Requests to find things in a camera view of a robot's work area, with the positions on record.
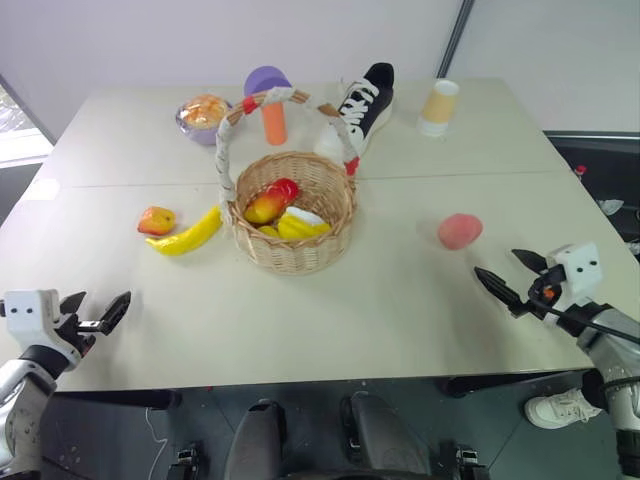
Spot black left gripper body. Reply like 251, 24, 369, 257
49, 312, 104, 369

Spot yellow white cut fruit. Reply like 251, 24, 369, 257
276, 206, 333, 241

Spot large red yellow mango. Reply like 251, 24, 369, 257
243, 178, 300, 225

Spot thin white floor cable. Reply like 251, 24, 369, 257
144, 405, 169, 480

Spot yellow banana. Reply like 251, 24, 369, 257
144, 205, 223, 258

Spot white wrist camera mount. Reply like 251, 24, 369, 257
0, 288, 65, 347
546, 242, 602, 315

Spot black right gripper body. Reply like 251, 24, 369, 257
508, 264, 570, 322

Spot pink peach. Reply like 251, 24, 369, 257
437, 213, 484, 251

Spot black side furniture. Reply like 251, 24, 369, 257
543, 130, 640, 254

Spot orange cylinder with purple cap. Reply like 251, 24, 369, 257
243, 65, 294, 147

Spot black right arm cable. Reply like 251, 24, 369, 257
540, 303, 640, 345

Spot black table frame bar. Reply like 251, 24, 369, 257
438, 370, 587, 399

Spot black and white sneaker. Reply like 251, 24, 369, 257
312, 61, 396, 165

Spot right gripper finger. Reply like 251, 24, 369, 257
473, 266, 524, 314
510, 248, 550, 275

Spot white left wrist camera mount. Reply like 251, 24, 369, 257
0, 288, 65, 347

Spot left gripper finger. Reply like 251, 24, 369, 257
59, 291, 88, 318
97, 290, 133, 336

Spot purple bowl with chips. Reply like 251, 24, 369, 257
174, 94, 234, 147

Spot small red yellow fruit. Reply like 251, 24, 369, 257
136, 206, 177, 236

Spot white shoe of bystander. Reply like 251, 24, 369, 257
523, 387, 604, 430

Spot window with grey frame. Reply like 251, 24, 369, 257
0, 73, 57, 169

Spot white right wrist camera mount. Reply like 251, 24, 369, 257
546, 242, 602, 315

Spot wicker basket with handle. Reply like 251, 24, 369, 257
214, 86, 362, 277

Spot stacked paper cups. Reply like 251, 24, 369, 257
416, 78, 461, 138

